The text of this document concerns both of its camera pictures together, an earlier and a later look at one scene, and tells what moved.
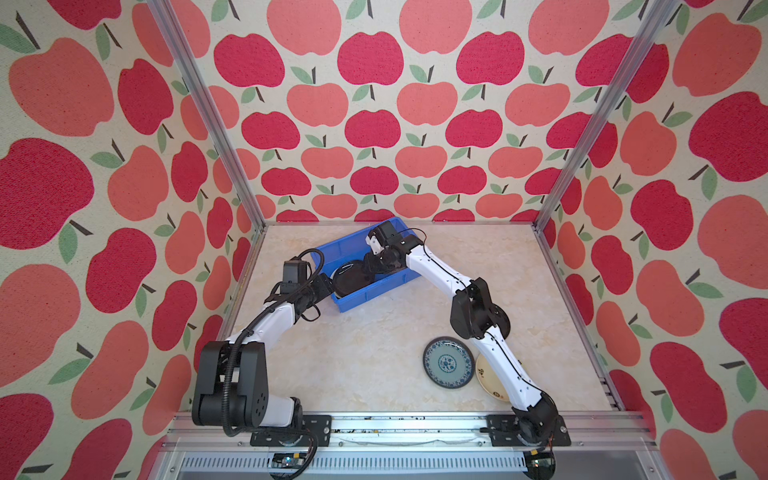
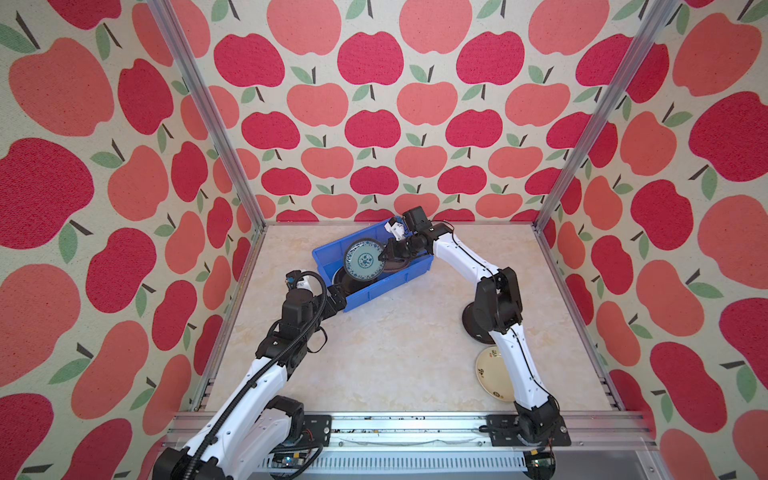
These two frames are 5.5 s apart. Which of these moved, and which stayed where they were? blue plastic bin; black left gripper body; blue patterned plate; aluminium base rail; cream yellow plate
Moved: blue patterned plate; black left gripper body
Stayed: blue plastic bin; cream yellow plate; aluminium base rail
